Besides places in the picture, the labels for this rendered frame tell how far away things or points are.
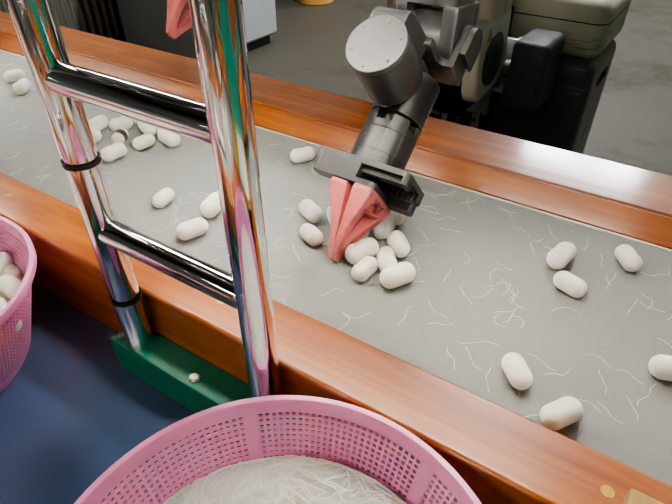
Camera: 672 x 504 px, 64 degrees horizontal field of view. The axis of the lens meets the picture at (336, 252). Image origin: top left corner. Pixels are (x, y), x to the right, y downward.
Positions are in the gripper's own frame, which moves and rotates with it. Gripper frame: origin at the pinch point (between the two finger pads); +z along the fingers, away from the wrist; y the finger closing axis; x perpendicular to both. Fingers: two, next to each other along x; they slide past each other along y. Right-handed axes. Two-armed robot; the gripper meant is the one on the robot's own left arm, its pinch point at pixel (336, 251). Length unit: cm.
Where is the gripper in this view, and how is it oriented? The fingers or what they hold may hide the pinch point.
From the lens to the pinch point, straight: 53.5
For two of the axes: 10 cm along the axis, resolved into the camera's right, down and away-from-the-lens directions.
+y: 8.4, 3.4, -4.3
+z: -4.1, 9.1, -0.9
